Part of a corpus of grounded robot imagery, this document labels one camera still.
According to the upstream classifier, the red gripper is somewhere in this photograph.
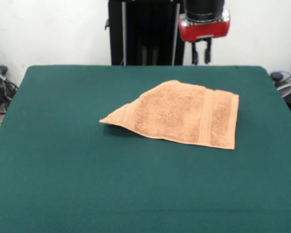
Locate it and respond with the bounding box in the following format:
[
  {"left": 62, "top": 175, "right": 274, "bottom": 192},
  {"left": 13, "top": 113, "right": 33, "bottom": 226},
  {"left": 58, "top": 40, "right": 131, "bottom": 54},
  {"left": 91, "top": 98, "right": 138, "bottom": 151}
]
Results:
[{"left": 178, "top": 13, "right": 232, "bottom": 66}]

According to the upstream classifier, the tan terry towel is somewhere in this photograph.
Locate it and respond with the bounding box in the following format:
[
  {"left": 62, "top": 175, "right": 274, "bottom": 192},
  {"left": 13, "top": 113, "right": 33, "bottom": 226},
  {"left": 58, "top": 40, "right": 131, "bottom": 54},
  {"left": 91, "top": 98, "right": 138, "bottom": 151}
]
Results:
[{"left": 98, "top": 80, "right": 240, "bottom": 150}]

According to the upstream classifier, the dark green table cloth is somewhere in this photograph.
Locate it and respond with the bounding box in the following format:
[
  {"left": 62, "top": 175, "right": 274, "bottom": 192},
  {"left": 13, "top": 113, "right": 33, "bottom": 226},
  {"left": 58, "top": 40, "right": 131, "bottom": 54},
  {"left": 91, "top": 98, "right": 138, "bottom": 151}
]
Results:
[{"left": 0, "top": 65, "right": 291, "bottom": 233}]

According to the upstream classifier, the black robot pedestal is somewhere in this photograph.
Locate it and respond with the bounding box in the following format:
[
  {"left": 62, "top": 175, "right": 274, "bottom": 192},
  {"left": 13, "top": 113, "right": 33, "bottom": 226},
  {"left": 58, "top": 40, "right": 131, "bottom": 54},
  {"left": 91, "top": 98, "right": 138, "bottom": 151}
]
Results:
[{"left": 104, "top": 0, "right": 192, "bottom": 66}]

